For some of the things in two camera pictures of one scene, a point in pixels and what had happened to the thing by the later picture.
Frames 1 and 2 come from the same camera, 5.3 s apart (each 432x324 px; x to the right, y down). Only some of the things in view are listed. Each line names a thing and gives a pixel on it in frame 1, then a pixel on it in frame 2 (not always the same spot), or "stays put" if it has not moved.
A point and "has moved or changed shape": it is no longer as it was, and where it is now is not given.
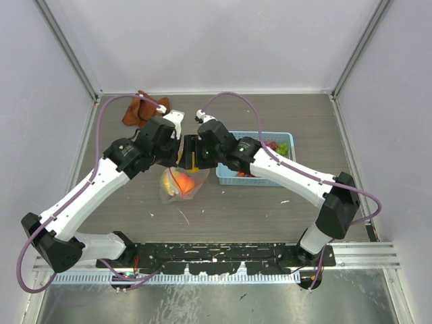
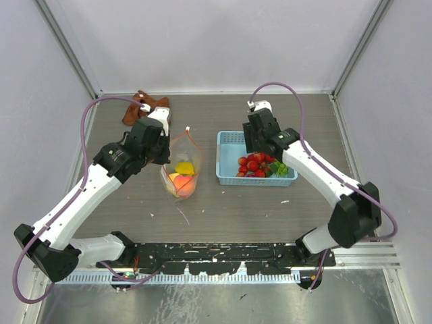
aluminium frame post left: x=57 y=19 stays put
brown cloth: x=140 y=110 stays put
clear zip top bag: x=177 y=184 has moved or changed shape
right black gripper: x=193 y=144 to x=250 y=144
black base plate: x=218 y=258 stays put
